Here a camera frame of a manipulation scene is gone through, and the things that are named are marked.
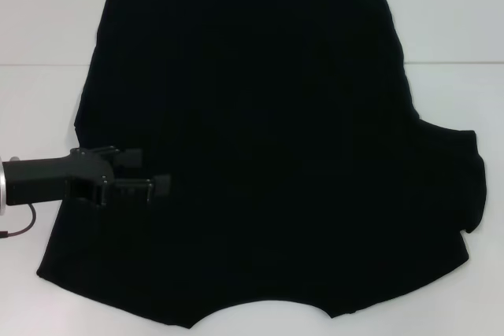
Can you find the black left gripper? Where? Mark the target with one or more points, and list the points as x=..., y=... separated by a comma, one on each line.
x=47, y=180

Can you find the black shirt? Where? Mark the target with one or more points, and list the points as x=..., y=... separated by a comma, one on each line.
x=275, y=115

